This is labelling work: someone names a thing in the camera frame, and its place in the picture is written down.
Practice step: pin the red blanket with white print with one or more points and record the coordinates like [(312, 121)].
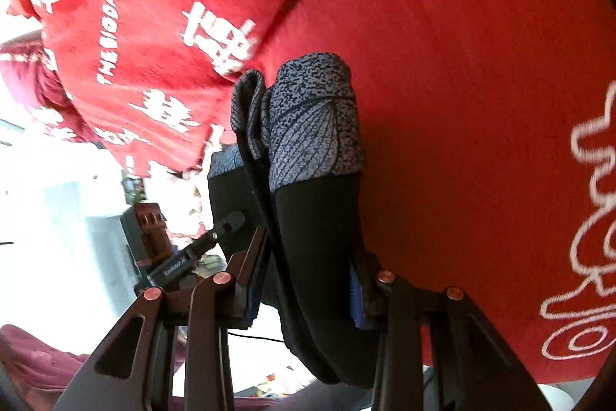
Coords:
[(487, 129)]

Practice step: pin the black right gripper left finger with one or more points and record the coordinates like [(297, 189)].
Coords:
[(201, 318)]

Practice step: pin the black pants with grey waistband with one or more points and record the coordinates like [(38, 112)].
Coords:
[(295, 169)]

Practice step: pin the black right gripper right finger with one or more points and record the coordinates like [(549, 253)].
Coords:
[(434, 350)]

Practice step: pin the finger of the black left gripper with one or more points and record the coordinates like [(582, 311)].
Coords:
[(225, 228)]

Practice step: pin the dark wooden cabinet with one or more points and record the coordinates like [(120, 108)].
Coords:
[(145, 231)]

